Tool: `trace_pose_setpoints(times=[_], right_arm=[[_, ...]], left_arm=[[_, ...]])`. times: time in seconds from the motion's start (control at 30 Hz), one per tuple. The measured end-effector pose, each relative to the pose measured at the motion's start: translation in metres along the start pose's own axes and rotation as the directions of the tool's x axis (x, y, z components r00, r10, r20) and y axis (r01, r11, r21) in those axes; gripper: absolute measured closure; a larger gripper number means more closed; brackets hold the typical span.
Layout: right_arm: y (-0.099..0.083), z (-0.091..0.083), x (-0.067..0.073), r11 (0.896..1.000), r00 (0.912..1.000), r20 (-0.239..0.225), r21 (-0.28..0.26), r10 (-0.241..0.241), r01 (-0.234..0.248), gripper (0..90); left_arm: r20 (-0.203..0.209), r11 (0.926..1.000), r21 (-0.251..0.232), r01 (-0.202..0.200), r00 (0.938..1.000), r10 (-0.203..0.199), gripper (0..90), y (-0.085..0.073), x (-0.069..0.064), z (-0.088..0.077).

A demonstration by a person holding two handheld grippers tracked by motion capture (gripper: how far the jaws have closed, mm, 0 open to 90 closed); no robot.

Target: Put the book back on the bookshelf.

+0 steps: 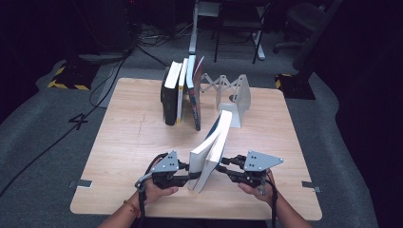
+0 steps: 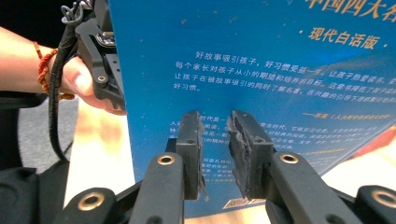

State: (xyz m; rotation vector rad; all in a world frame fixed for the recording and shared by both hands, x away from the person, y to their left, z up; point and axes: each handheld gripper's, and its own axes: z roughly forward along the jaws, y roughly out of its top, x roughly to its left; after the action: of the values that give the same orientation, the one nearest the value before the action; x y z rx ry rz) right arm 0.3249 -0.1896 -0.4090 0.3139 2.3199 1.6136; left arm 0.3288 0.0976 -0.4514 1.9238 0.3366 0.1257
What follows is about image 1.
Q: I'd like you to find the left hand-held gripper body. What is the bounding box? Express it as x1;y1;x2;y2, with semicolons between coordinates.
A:
151;150;191;190

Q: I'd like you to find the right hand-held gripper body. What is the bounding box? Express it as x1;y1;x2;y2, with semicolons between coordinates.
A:
234;150;284;195

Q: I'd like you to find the blue book with landscape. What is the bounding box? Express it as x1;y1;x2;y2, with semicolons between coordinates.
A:
188;109;233;194

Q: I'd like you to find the white expandable bookend rack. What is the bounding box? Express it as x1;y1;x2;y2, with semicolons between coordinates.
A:
199;73;252;128

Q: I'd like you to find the black book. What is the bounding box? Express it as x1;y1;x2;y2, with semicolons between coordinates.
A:
160;61;183;126

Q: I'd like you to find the person's left hand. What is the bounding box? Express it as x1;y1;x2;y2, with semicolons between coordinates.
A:
139;181;179;208

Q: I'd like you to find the person's right hand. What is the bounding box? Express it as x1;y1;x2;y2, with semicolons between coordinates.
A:
238;170;278;207

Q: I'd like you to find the black yellow striped stand base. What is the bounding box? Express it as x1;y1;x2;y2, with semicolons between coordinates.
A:
47;61;101;91
275;73;317;101

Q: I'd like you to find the grey flat stand foot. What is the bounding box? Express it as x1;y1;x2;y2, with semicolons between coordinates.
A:
77;51;127;65

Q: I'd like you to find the dark slanted stand pole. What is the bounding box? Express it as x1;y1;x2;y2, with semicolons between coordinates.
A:
291;0;345;71

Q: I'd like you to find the dark office chair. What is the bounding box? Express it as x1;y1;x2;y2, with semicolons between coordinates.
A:
273;0;327;55

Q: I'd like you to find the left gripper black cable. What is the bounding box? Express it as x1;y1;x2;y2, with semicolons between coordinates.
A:
134;152;167;228

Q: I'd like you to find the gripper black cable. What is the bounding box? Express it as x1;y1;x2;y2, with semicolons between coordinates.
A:
134;152;167;228
265;179;279;228

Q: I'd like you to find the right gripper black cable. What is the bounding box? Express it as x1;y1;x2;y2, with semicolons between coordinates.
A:
265;179;279;228

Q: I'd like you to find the orange bracelet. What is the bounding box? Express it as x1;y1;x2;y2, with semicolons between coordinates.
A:
123;199;142;219

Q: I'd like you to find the metal table edge bracket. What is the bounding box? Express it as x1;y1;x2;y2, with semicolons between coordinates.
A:
301;180;321;194

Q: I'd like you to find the white desk frame leg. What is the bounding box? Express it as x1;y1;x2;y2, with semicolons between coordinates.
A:
252;6;266;61
188;0;221;55

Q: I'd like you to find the long black floor cable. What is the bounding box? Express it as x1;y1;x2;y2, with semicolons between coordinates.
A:
0;47;134;198

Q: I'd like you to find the bundle of floor cables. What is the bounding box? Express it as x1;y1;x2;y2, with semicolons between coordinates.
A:
136;23;194;48

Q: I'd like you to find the black folding chair frame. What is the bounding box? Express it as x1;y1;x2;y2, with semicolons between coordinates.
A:
213;0;270;65

